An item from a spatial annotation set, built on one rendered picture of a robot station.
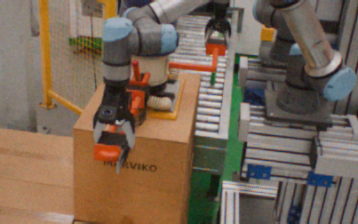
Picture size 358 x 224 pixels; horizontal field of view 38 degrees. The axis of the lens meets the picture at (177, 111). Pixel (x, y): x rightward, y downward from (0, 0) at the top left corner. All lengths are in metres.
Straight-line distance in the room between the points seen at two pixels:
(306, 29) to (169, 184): 0.72
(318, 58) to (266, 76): 0.71
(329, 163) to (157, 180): 0.59
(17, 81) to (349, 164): 2.26
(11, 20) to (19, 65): 0.29
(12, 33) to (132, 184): 1.71
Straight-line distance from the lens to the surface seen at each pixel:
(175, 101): 1.96
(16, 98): 3.49
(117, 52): 1.31
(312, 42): 1.57
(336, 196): 2.29
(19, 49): 3.35
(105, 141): 1.43
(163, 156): 1.78
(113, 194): 1.91
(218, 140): 2.48
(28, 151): 2.46
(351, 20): 1.94
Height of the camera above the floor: 1.82
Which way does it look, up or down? 27 degrees down
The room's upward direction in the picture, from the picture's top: 5 degrees clockwise
